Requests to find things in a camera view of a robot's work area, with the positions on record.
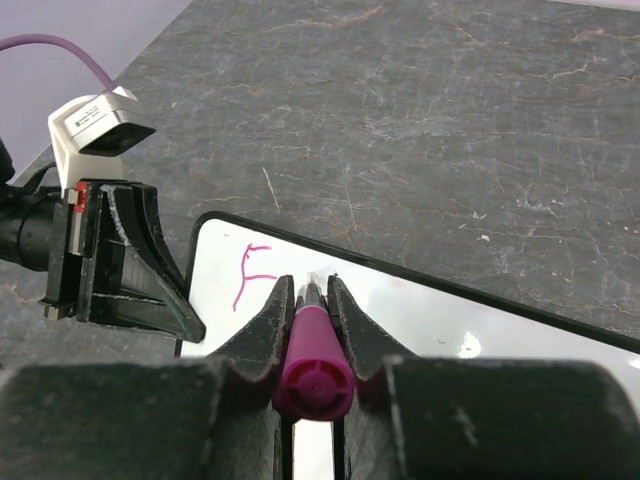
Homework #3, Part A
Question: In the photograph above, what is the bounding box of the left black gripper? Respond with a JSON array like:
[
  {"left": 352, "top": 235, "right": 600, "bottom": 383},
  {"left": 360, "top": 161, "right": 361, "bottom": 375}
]
[{"left": 41, "top": 180, "right": 206, "bottom": 343}]

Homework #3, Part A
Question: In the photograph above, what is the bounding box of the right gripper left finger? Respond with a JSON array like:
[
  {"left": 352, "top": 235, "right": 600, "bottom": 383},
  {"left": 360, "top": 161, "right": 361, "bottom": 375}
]
[{"left": 1, "top": 276, "right": 294, "bottom": 479}]

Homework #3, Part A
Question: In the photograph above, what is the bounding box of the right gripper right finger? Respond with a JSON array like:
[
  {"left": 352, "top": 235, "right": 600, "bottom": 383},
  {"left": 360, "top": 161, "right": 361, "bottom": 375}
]
[{"left": 328, "top": 277, "right": 639, "bottom": 479}]

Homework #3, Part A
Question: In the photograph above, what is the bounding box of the white whiteboard black frame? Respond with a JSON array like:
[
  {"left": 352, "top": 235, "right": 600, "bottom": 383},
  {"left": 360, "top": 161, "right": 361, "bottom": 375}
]
[{"left": 182, "top": 212, "right": 639, "bottom": 479}]

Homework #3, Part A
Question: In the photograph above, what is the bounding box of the magenta whiteboard marker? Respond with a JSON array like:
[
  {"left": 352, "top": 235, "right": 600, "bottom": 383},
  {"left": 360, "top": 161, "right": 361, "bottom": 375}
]
[{"left": 273, "top": 273, "right": 354, "bottom": 423}]

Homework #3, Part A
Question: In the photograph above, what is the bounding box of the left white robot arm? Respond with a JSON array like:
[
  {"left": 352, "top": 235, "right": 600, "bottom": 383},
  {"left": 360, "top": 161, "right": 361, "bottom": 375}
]
[{"left": 1, "top": 151, "right": 206, "bottom": 343}]

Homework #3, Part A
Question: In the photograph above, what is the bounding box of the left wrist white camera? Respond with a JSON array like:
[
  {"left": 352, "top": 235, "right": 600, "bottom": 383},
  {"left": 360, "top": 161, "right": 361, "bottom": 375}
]
[{"left": 48, "top": 86, "right": 155, "bottom": 190}]

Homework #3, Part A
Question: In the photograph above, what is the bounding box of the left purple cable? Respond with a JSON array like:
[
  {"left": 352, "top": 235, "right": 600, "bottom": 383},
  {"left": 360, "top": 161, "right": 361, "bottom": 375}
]
[{"left": 0, "top": 33, "right": 117, "bottom": 94}]

